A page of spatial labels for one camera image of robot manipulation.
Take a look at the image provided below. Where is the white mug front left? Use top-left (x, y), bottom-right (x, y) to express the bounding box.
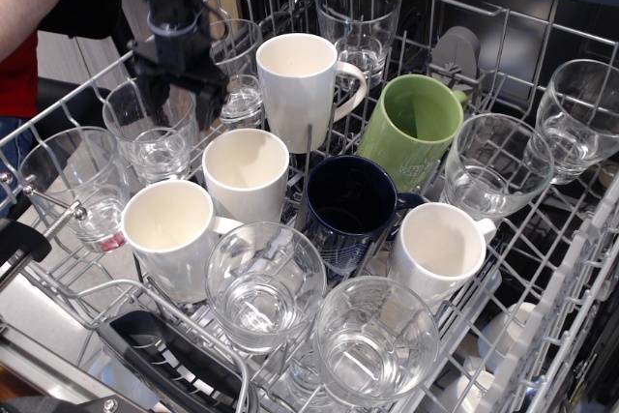
top-left (122, 180), bottom-right (241, 304)

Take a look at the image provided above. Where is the tilted clear glass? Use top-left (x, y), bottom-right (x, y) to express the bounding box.
top-left (211, 18), bottom-right (263, 129)

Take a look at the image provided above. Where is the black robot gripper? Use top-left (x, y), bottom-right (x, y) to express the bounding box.
top-left (132, 13), bottom-right (228, 131)

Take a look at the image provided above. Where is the clear drinking glass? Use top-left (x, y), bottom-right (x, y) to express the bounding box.
top-left (103, 79), bottom-right (197, 185)

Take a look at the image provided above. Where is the black rack handle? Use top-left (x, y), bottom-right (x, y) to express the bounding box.
top-left (97, 310), bottom-right (257, 412)

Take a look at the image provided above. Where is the dark blue mug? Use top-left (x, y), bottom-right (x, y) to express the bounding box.
top-left (295, 155), bottom-right (424, 281)

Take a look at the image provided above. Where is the white mug front right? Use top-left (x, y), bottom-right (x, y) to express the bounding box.
top-left (387, 202), bottom-right (496, 310)

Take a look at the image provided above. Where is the clear glass far right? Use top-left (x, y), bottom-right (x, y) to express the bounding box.
top-left (536, 59), bottom-right (618, 185)

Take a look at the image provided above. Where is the white handleless cup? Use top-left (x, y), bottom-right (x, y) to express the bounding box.
top-left (202, 129), bottom-right (289, 237)

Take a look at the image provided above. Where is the clear glass right middle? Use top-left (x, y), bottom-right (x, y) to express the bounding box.
top-left (440, 113), bottom-right (554, 221)

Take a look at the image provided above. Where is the green ceramic mug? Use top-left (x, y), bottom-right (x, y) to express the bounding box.
top-left (357, 74), bottom-right (468, 192)

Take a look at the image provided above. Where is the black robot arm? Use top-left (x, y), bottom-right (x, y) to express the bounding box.
top-left (132, 0), bottom-right (228, 131)

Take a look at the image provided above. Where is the tall white mug with handle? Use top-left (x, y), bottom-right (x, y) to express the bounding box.
top-left (255, 33), bottom-right (368, 154)

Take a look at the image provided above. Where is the clear glass front centre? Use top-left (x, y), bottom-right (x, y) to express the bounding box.
top-left (205, 221), bottom-right (327, 354)

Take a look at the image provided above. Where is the black clamp with metal screw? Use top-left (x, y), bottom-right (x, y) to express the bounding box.
top-left (1, 185), bottom-right (87, 291)

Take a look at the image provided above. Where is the clear glass front bottom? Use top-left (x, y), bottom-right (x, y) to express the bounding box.
top-left (313, 276), bottom-right (439, 408)

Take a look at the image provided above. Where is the clear glass back centre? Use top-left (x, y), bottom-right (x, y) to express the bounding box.
top-left (315, 0), bottom-right (402, 88)

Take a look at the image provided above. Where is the clear glass far left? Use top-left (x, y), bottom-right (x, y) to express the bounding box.
top-left (17, 127), bottom-right (130, 252)

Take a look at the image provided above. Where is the grey wire dishwasher rack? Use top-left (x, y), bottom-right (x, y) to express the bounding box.
top-left (1, 0), bottom-right (618, 412)

